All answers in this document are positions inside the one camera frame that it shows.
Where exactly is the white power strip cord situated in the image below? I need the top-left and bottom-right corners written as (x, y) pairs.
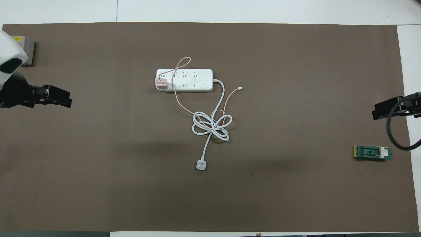
top-left (192, 78), bottom-right (235, 171)

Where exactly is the brown table mat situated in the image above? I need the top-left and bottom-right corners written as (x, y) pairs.
top-left (0, 22), bottom-right (419, 233)

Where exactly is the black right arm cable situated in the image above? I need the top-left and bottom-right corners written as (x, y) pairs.
top-left (387, 93), bottom-right (421, 151)

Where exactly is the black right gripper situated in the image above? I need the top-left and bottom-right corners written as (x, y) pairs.
top-left (372, 93), bottom-right (421, 121)

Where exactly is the green knife switch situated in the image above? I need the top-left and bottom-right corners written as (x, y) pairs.
top-left (353, 145), bottom-right (393, 162)

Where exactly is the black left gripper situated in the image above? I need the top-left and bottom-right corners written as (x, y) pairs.
top-left (0, 71), bottom-right (72, 109)

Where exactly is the grey push button box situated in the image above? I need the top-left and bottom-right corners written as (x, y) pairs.
top-left (12, 36), bottom-right (35, 66)

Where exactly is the white power strip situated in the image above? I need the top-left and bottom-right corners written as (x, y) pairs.
top-left (156, 68), bottom-right (213, 93)

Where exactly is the pink charging cable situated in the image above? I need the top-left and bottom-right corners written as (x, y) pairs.
top-left (158, 57), bottom-right (244, 131)

